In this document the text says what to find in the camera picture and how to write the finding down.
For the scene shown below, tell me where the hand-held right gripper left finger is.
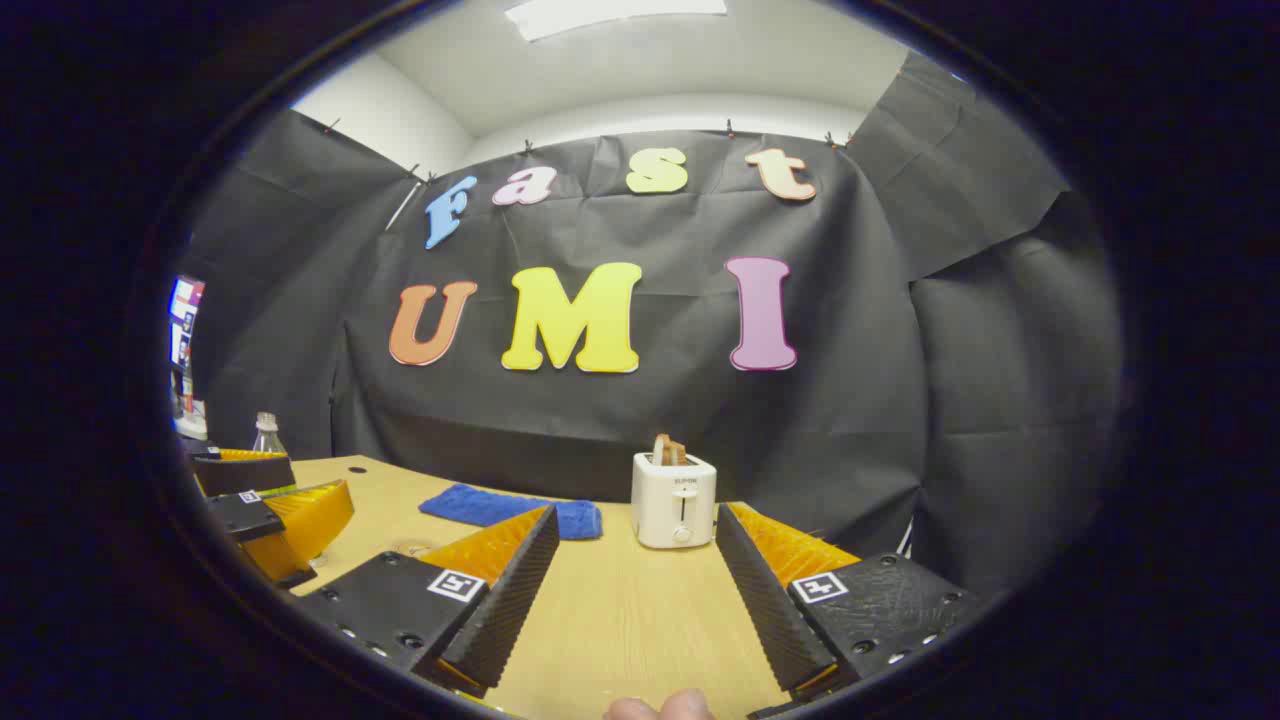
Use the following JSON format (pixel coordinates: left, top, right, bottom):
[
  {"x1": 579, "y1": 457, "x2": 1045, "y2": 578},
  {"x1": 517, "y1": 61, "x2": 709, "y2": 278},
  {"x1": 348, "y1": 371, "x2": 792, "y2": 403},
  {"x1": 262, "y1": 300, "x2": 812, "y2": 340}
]
[{"x1": 290, "y1": 503, "x2": 561, "y2": 701}]

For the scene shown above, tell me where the computer monitor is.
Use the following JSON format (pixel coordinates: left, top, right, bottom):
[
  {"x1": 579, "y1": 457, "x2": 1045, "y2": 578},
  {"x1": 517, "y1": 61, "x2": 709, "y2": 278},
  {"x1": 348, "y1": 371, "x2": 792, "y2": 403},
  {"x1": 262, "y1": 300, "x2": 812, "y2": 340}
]
[{"x1": 168, "y1": 275, "x2": 207, "y2": 371}]

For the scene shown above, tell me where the green label water bottle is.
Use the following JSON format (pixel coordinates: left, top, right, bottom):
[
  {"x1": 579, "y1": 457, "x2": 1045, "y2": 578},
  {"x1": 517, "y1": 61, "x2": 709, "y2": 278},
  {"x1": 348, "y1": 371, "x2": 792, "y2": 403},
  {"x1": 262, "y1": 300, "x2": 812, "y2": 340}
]
[{"x1": 252, "y1": 411, "x2": 293, "y2": 457}]

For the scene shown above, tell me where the white toaster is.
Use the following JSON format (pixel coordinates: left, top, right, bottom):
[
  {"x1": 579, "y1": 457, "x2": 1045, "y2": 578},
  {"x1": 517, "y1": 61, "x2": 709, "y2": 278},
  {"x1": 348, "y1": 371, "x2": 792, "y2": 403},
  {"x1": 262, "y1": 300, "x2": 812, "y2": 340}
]
[{"x1": 630, "y1": 451, "x2": 718, "y2": 550}]

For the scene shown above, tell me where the blue towel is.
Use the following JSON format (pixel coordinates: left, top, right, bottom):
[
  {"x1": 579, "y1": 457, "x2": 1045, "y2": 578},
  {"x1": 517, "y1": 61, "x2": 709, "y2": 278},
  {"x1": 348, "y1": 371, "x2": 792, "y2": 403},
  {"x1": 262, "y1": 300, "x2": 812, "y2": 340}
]
[{"x1": 418, "y1": 483, "x2": 604, "y2": 542}]

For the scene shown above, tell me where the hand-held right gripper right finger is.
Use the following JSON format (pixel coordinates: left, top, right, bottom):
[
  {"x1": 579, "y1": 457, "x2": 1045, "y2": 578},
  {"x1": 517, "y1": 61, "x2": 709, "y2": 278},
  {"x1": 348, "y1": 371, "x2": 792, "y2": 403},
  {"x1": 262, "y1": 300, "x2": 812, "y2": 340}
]
[{"x1": 715, "y1": 500, "x2": 986, "y2": 701}]

